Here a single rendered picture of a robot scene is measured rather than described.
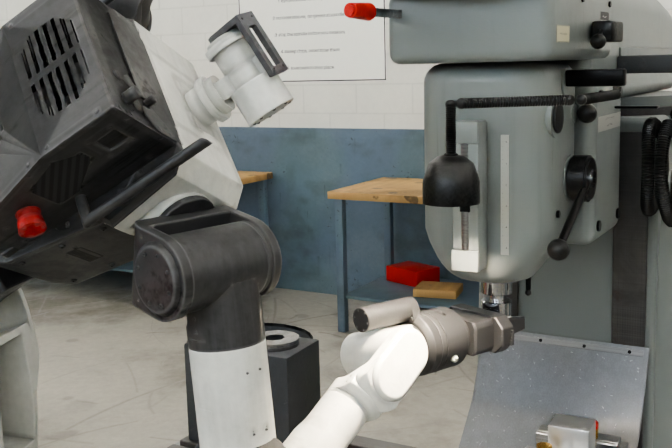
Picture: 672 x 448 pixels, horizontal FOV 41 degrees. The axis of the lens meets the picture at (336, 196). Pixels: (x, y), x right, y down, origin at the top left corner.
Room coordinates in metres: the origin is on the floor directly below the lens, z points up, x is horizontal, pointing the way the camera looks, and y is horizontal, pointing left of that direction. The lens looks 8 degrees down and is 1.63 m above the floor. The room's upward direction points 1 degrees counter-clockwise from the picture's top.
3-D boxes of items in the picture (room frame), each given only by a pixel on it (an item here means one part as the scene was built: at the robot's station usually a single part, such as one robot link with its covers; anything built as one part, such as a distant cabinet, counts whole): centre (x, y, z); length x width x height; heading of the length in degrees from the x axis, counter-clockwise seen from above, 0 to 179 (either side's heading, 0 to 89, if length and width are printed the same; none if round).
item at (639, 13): (1.78, -0.49, 1.66); 0.80 x 0.23 x 0.20; 150
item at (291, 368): (1.60, 0.16, 1.05); 0.22 x 0.12 x 0.20; 63
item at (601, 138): (1.52, -0.34, 1.47); 0.24 x 0.19 x 0.26; 60
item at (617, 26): (1.34, -0.39, 1.66); 0.12 x 0.04 x 0.04; 150
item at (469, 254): (1.26, -0.19, 1.45); 0.04 x 0.04 x 0.21; 60
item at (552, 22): (1.39, -0.26, 1.68); 0.34 x 0.24 x 0.10; 150
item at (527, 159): (1.35, -0.25, 1.47); 0.21 x 0.19 x 0.32; 60
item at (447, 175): (1.13, -0.15, 1.49); 0.07 x 0.07 x 0.06
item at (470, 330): (1.29, -0.17, 1.23); 0.13 x 0.12 x 0.10; 39
